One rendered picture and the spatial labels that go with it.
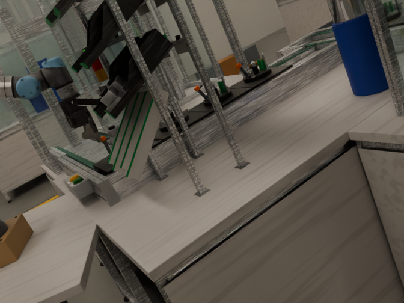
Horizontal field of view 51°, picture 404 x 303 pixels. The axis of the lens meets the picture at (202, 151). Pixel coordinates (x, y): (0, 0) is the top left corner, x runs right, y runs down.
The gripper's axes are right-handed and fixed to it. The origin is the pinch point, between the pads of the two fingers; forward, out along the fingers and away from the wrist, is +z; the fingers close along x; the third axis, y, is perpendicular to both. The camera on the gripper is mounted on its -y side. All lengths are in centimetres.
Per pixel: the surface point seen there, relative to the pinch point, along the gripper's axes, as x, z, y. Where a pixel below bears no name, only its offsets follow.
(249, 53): -459, 75, -388
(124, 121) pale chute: 22.1, -5.3, -6.7
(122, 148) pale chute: 33.5, 0.5, 1.3
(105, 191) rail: 16.9, 15.1, 10.4
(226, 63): -462, 71, -340
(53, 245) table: 19.6, 21.5, 35.0
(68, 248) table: 29.8, 21.5, 31.6
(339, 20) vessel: 60, -7, -80
